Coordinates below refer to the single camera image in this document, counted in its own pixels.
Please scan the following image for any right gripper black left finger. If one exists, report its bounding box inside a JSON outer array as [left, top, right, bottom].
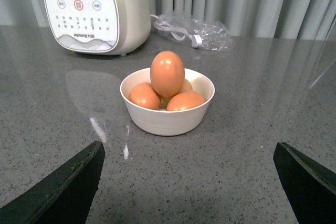
[[1, 141, 105, 223]]

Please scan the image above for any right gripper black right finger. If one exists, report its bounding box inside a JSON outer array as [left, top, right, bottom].
[[273, 142, 335, 223]]

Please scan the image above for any brown egg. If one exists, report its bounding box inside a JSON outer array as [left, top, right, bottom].
[[128, 82, 161, 110], [150, 51, 185, 98], [166, 90, 205, 111]]

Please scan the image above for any pale egg back in bowl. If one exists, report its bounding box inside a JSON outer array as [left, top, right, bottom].
[[179, 79, 193, 93]]

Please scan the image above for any white ceramic bowl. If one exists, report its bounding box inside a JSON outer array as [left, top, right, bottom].
[[120, 68, 215, 136]]

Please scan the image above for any white blender base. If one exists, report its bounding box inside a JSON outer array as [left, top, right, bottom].
[[44, 0, 151, 55]]

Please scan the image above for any clear plastic bag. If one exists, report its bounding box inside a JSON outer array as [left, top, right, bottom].
[[151, 11, 233, 52]]

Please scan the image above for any white power cable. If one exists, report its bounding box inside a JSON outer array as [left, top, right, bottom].
[[150, 14, 203, 48]]

